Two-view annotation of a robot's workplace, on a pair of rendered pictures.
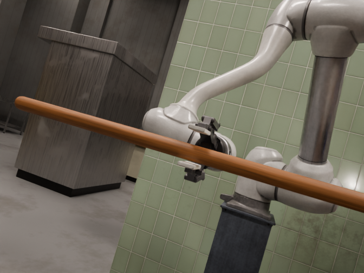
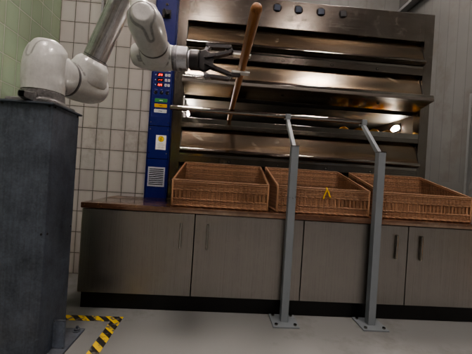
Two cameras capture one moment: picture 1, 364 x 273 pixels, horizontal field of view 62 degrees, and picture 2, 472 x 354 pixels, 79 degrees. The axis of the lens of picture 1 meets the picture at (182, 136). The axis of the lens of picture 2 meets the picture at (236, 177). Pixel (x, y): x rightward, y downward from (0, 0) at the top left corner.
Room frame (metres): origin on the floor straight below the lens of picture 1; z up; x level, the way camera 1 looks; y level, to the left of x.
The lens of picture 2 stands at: (0.90, 1.01, 0.76)
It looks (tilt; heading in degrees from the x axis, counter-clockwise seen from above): 0 degrees down; 251
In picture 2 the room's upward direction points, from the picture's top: 4 degrees clockwise
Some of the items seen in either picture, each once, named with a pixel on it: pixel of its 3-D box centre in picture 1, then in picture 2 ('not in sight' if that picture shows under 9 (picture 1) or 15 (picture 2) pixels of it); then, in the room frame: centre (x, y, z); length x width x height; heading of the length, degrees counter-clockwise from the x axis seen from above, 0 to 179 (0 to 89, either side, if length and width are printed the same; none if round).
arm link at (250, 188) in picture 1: (261, 173); (47, 67); (1.29, -0.37, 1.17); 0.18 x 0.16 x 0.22; 56
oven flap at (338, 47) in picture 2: not in sight; (307, 43); (-0.24, -0.86, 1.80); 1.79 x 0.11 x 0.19; 164
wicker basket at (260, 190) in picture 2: not in sight; (221, 183); (0.40, -0.76, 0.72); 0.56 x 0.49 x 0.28; 163
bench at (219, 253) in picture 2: not in sight; (289, 253); (-0.05, -0.61, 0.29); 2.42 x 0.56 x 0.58; 164
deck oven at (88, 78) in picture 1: (87, 117); not in sight; (5.18, 1.64, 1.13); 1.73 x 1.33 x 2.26; 165
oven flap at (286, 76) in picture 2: not in sight; (305, 78); (-0.24, -0.86, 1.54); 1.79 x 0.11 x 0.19; 164
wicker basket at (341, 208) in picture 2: not in sight; (310, 189); (-0.17, -0.60, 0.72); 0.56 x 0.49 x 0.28; 165
